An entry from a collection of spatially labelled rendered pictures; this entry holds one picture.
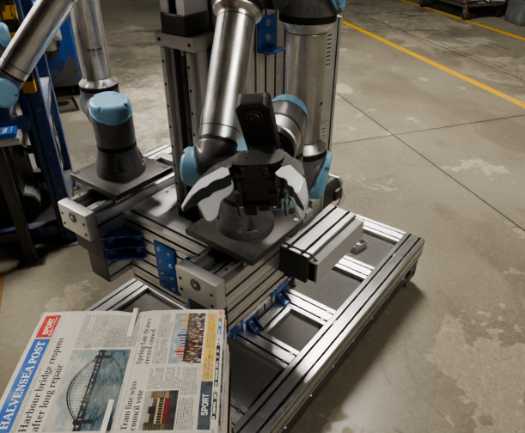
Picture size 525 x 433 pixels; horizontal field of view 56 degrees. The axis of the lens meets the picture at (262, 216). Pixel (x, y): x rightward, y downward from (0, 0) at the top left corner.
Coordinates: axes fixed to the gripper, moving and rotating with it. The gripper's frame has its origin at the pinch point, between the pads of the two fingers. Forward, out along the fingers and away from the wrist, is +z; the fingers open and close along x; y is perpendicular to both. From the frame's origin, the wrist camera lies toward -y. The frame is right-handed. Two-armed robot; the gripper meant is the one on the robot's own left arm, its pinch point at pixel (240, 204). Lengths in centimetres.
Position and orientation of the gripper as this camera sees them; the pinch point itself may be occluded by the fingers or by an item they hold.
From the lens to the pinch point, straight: 58.4
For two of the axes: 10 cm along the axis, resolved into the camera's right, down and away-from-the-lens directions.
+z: -2.0, 5.4, -8.2
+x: -9.7, 0.1, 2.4
